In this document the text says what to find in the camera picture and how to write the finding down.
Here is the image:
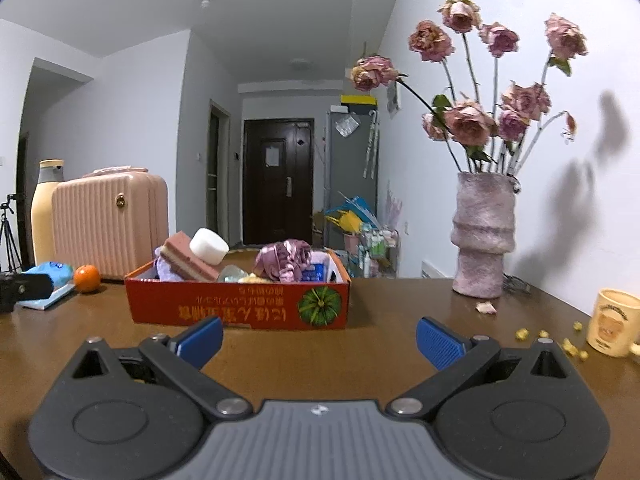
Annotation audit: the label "yellow insulated bottle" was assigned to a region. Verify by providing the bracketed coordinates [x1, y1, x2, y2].
[30, 158, 65, 267]

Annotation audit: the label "yellow paper bag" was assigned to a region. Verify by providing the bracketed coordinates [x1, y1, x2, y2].
[324, 209, 364, 235]

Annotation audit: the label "wire storage cart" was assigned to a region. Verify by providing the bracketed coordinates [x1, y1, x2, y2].
[357, 227, 400, 279]

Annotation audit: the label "pink ribbed suitcase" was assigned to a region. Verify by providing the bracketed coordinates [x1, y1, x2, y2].
[51, 172, 170, 281]

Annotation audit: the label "white flat board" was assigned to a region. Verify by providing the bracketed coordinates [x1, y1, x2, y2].
[421, 258, 459, 280]

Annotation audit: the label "blue tissue pack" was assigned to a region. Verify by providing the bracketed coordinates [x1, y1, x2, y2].
[24, 261, 75, 289]

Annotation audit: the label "cream bear print mug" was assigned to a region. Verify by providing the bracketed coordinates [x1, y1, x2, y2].
[585, 288, 640, 365]

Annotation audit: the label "black cable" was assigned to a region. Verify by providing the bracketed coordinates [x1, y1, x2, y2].
[502, 272, 534, 295]

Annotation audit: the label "black tripod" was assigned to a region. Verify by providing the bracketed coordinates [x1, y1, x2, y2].
[0, 193, 24, 274]

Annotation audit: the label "blue packet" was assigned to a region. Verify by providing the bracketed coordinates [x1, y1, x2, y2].
[299, 261, 331, 284]

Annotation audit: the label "purple felt vase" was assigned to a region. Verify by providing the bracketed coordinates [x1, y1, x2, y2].
[449, 171, 518, 299]

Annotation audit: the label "pink and cream sponge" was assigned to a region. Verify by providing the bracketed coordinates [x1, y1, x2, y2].
[160, 231, 222, 282]

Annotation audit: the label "orange fruit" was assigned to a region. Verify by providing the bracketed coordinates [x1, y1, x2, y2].
[73, 263, 102, 294]

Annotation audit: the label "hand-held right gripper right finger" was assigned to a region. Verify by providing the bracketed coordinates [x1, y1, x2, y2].
[387, 316, 572, 420]

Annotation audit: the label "white wall panel box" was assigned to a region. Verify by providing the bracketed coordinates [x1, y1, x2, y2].
[385, 82, 402, 119]

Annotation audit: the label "clear plastic bag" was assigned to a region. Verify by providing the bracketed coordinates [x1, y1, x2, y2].
[333, 113, 361, 139]

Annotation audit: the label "dark brown entrance door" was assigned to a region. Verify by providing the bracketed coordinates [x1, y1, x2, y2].
[242, 118, 315, 247]

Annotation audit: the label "pink folded cloth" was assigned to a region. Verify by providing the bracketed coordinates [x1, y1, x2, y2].
[82, 165, 151, 179]

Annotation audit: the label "lavender fluffy cloth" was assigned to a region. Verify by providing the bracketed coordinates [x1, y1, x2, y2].
[152, 254, 177, 282]

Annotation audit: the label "grey interior door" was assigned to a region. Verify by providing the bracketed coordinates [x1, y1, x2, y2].
[207, 99, 236, 244]

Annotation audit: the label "red and orange cardboard box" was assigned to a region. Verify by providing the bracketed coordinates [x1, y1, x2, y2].
[123, 247, 352, 331]

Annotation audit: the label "purple feather wall decoration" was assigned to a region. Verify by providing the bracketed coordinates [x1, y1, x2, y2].
[384, 179, 404, 231]

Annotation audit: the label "white round jar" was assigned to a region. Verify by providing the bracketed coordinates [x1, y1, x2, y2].
[188, 228, 230, 266]

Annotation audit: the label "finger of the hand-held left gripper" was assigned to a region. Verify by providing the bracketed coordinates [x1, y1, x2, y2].
[16, 271, 55, 307]

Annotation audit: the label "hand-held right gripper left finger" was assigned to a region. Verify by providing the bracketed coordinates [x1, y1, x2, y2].
[69, 316, 253, 420]

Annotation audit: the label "bunch of dried pink roses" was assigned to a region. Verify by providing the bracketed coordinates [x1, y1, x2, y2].
[349, 0, 589, 177]

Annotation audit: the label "scattered yellow popcorn pieces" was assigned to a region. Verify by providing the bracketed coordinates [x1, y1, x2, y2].
[514, 320, 590, 362]

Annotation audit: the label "purple satin scrunchie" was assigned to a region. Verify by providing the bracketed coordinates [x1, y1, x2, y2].
[253, 238, 314, 283]

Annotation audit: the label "grey refrigerator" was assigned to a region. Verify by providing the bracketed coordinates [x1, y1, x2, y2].
[324, 107, 380, 249]

